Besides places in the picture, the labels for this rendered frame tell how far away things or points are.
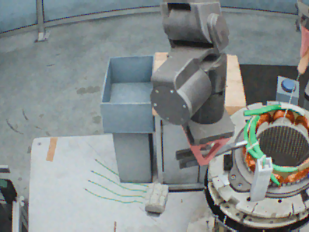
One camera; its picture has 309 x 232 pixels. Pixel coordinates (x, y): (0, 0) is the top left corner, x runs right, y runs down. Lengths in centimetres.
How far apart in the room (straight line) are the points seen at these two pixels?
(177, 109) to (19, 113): 220
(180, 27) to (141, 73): 58
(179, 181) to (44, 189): 37
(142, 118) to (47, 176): 38
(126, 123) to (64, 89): 176
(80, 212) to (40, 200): 13
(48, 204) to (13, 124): 150
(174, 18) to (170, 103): 12
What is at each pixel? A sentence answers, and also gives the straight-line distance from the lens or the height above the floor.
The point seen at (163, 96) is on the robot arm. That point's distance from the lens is 64.
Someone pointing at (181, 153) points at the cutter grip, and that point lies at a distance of 82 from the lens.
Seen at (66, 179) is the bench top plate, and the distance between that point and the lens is 133.
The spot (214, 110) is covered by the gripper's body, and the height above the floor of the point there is 128.
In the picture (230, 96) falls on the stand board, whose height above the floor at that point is 106.
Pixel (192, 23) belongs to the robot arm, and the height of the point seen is 143.
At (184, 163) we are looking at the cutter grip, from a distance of 81.
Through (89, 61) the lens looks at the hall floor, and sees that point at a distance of 302.
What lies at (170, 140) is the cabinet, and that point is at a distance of 114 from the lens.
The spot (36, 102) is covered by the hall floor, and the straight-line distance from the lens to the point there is 283.
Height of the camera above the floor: 177
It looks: 43 degrees down
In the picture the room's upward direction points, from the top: 3 degrees counter-clockwise
